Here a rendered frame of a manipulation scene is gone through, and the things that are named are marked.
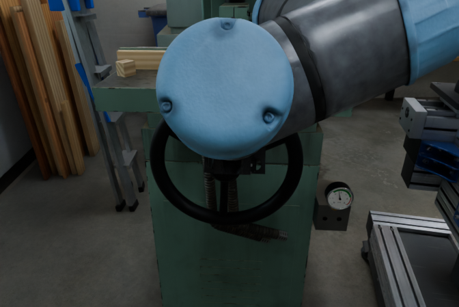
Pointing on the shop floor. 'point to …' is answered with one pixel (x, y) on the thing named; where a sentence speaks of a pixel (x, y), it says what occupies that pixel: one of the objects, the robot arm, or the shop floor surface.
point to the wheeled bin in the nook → (158, 20)
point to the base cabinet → (231, 242)
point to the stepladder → (93, 74)
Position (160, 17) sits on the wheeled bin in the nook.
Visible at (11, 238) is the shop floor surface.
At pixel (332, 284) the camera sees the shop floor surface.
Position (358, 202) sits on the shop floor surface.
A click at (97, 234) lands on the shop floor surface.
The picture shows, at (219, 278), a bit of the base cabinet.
